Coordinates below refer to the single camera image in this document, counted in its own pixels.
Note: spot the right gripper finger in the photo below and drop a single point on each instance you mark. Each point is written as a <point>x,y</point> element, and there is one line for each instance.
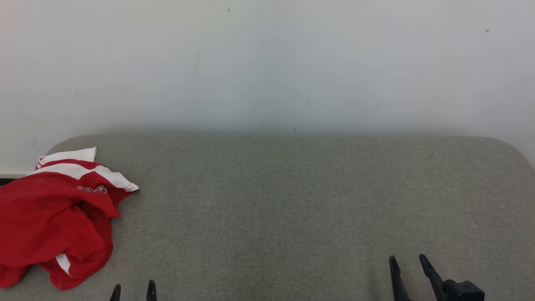
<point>434,278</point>
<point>398,280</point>

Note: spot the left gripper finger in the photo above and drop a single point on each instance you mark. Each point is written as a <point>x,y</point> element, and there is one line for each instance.
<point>152,292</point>
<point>116,293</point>

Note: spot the red jersey with striped trim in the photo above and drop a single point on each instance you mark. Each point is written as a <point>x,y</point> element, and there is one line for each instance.
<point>46,238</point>

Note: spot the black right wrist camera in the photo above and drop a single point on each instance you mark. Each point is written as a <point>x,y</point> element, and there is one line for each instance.
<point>464,292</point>

